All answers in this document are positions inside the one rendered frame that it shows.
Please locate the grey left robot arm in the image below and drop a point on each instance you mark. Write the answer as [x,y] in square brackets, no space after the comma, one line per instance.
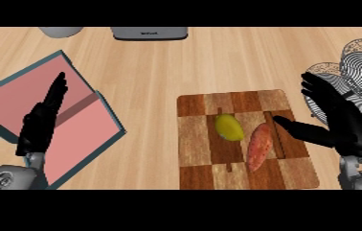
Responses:
[21,174]

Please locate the orange sweet potato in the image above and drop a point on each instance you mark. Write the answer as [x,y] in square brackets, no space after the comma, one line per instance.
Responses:
[259,147]

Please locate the grey toaster appliance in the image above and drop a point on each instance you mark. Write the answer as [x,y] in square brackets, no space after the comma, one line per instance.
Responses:
[149,33]

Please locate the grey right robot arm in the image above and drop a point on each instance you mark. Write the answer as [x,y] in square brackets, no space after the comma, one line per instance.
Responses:
[350,172]

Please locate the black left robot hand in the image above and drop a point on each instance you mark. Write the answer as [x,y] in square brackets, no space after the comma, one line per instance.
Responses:
[40,121]

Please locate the checkered wooden cutting board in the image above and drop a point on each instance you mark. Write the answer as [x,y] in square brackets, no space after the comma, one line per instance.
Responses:
[211,158]

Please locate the grey round container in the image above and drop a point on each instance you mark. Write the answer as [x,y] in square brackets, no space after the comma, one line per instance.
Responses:
[59,31]

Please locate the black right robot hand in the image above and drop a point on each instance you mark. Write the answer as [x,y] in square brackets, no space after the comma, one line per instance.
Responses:
[337,120]

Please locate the yellow lemon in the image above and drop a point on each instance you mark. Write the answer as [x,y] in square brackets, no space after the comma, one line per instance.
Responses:
[229,127]

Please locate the pink open book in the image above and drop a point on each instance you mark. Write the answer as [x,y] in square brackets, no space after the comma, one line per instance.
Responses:
[89,135]

